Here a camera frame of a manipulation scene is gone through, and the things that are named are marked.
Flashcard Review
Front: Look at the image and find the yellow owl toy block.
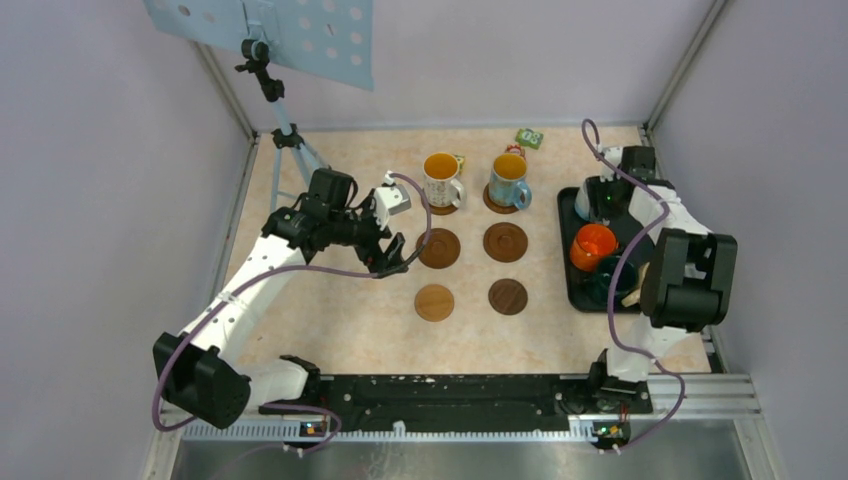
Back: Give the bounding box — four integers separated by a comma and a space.
454, 155, 465, 175

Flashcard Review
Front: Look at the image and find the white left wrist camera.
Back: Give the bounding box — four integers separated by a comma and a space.
372, 171, 411, 230

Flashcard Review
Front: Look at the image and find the patterned white mug yellow inside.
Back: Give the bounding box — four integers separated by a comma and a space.
423, 152, 467, 209

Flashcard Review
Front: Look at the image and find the brown ridged coaster front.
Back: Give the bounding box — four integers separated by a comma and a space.
483, 222, 529, 263

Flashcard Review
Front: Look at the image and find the red owl toy block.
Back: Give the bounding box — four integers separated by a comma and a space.
505, 144, 525, 158

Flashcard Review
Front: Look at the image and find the light blue tripod stand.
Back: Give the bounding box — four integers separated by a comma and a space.
235, 39, 327, 211

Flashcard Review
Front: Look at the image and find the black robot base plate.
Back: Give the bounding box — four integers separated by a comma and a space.
297, 374, 653, 433

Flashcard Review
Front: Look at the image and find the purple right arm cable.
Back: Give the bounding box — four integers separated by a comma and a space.
581, 118, 687, 452

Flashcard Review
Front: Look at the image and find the black serving tray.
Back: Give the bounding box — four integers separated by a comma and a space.
557, 187, 654, 314

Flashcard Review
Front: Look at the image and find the white ceramic mug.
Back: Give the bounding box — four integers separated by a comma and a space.
574, 179, 592, 222

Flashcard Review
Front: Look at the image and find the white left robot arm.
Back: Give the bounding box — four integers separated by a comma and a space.
151, 168, 413, 431

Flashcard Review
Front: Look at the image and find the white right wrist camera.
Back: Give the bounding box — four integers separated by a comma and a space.
600, 146, 623, 181

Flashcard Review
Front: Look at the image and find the beige ceramic mug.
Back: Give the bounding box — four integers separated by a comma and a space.
621, 262, 650, 307

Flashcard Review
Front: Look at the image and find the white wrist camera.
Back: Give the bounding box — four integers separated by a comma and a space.
600, 146, 623, 181
372, 171, 411, 230

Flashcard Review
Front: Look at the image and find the blue mug yellow inside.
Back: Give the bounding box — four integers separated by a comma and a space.
488, 153, 533, 210

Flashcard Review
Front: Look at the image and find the dark walnut wood coaster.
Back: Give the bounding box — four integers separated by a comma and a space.
488, 278, 528, 316

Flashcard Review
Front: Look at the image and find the light wood coaster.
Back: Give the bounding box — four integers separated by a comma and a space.
414, 284, 455, 322

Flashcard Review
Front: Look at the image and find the brown ridged coaster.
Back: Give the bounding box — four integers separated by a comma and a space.
427, 204, 458, 216
483, 222, 529, 263
482, 185, 519, 215
418, 228, 461, 269

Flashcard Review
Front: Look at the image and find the green owl toy block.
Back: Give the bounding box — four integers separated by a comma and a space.
515, 128, 544, 150

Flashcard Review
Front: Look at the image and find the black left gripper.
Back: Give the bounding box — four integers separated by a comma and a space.
328, 194, 407, 277

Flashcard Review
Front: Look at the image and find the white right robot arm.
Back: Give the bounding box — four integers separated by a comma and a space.
586, 144, 738, 412

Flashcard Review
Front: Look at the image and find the light blue perforated board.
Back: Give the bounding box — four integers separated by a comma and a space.
145, 0, 374, 91

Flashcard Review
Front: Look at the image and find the dark teal glass cup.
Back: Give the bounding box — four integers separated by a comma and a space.
587, 255, 638, 310

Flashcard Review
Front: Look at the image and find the orange glass cup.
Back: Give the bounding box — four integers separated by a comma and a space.
569, 223, 618, 272

